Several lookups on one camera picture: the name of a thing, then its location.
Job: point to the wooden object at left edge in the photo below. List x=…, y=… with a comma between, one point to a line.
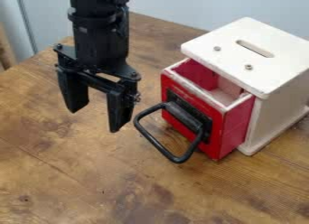
x=6, y=54

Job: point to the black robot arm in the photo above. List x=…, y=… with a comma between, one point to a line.
x=99, y=11

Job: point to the red drawer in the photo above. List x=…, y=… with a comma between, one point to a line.
x=210, y=98

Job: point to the white wooden box cabinet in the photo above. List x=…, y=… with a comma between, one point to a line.
x=265, y=61

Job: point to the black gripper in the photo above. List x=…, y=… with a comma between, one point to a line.
x=95, y=63

